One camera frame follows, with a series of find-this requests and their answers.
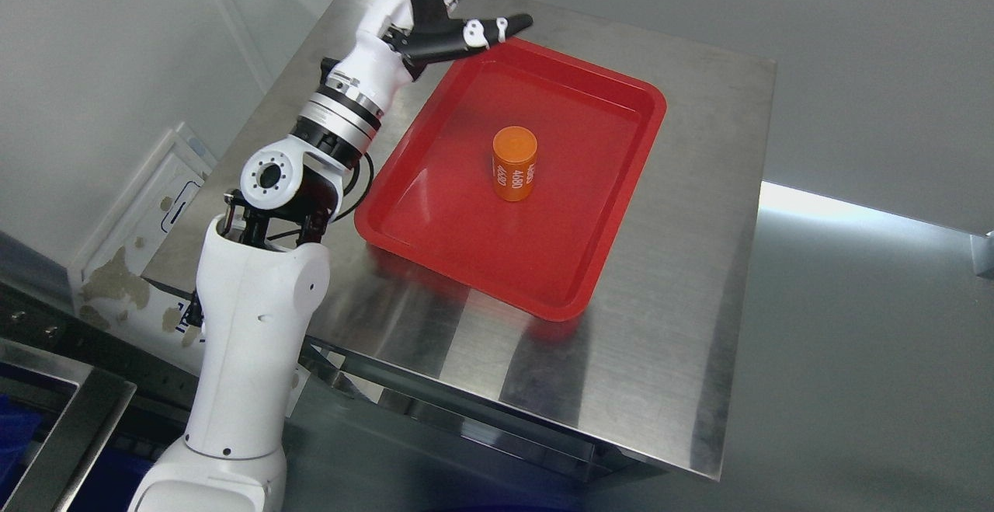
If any red plastic tray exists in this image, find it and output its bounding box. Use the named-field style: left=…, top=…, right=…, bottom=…
left=355, top=38, right=667, bottom=322

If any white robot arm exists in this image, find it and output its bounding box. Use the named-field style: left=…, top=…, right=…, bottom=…
left=129, top=49, right=408, bottom=511

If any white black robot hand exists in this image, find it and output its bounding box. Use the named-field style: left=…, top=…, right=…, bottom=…
left=335, top=0, right=533, bottom=110

